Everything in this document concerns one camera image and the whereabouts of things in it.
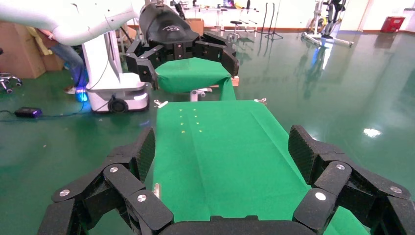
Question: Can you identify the large brown cardboard box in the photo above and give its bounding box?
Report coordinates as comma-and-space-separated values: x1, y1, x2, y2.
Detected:
0, 21, 46, 80

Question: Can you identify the office chair caster base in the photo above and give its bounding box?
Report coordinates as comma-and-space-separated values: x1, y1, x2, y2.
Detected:
0, 47, 23, 94

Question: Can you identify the low brown cardboard box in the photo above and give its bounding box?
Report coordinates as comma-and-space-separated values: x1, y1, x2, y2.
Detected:
41, 53, 65, 72

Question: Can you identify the person in blue jeans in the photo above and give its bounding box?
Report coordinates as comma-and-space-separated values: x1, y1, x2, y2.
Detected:
25, 25, 89, 95

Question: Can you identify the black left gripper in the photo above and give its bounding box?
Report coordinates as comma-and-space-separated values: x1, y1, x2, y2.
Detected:
124, 3, 241, 91

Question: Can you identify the white caster table leg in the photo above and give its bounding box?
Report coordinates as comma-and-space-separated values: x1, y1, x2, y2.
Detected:
190, 87, 214, 102

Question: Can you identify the red cabinet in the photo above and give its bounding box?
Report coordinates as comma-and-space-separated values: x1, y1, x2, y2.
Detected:
379, 16, 406, 34

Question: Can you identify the plain green tablecloth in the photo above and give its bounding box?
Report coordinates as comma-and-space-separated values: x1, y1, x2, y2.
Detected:
154, 57, 238, 101

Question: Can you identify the green tablecloth with yellow marks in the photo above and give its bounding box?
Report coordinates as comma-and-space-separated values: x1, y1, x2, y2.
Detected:
151, 99, 371, 235

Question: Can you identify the black round stool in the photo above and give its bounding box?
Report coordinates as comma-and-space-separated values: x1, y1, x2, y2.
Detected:
229, 20, 244, 42

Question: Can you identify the white exercise machine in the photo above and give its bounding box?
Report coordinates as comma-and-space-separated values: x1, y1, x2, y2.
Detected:
300, 0, 355, 49

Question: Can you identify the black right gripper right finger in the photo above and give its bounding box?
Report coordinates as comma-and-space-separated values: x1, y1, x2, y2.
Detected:
288, 124, 415, 235

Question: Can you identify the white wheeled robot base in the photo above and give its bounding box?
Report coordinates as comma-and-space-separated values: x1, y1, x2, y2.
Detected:
81, 31, 151, 114

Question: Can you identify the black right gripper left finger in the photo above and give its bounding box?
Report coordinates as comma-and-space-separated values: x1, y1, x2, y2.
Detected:
37, 127, 175, 235

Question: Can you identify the black power adapter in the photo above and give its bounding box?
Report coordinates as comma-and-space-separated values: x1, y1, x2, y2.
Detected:
14, 107, 43, 119

